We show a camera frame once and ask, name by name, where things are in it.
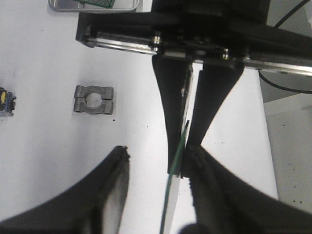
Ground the red emergency stop button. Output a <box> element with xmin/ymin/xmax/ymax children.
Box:
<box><xmin>0</xmin><ymin>87</ymin><xmax>16</xmax><ymax>117</ymax></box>

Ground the grey metal clamp block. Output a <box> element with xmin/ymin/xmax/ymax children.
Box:
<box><xmin>73</xmin><ymin>85</ymin><xmax>114</xmax><ymax>115</ymax></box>

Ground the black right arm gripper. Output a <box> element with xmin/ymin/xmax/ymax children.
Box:
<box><xmin>76</xmin><ymin>0</ymin><xmax>312</xmax><ymax>171</ymax></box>

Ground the silver metal tray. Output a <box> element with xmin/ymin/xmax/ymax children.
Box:
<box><xmin>48</xmin><ymin>0</ymin><xmax>143</xmax><ymax>13</ymax></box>

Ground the black cable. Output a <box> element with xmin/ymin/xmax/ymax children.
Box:
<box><xmin>258</xmin><ymin>0</ymin><xmax>312</xmax><ymax>94</ymax></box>

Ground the green perforated circuit board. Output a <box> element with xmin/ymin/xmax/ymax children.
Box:
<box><xmin>78</xmin><ymin>0</ymin><xmax>115</xmax><ymax>9</ymax></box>

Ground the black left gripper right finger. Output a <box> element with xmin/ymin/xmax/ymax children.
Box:
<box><xmin>179</xmin><ymin>146</ymin><xmax>312</xmax><ymax>234</ymax></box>

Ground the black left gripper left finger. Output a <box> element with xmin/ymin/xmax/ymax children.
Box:
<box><xmin>0</xmin><ymin>146</ymin><xmax>130</xmax><ymax>234</ymax></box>

